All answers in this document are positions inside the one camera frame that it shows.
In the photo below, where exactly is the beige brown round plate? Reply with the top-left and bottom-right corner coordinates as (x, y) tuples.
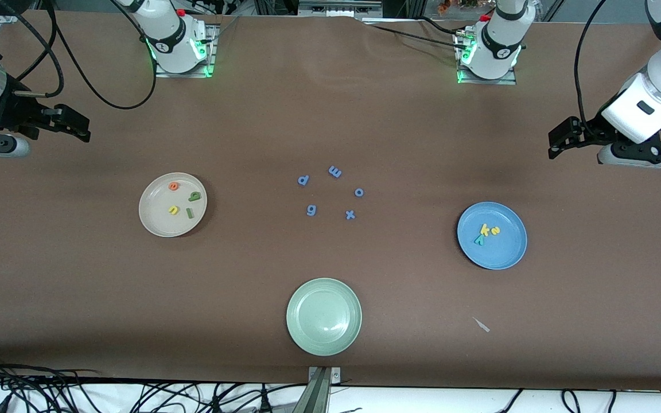
(138, 172), (208, 238)

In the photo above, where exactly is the blue round plate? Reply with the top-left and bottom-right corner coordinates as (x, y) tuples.
(457, 201), (528, 271)

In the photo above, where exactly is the orange background object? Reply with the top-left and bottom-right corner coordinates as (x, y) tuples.
(437, 0), (483, 13)

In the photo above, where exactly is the brown table cover sheet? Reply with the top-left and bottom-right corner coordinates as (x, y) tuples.
(0, 10), (661, 392)

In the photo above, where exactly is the grey metal box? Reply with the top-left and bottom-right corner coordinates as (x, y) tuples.
(298, 0), (384, 17)

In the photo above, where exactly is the green round plate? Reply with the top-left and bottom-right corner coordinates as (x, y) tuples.
(286, 278), (363, 357)

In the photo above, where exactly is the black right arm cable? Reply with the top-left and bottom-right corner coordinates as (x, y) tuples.
(0, 0), (159, 110)

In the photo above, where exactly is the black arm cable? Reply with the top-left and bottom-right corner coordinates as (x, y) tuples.
(0, 0), (159, 110)
(575, 0), (604, 130)

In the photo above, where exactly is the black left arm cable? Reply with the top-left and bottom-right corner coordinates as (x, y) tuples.
(575, 0), (604, 130)

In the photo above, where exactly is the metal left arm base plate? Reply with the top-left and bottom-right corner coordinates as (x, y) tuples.
(456, 29), (518, 85)

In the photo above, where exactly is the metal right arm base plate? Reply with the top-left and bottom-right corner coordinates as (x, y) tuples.
(154, 23), (216, 78)

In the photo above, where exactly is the black cable across table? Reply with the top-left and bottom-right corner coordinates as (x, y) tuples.
(365, 17), (472, 52)

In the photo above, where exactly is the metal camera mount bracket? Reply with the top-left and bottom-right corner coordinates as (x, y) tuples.
(291, 366), (343, 413)

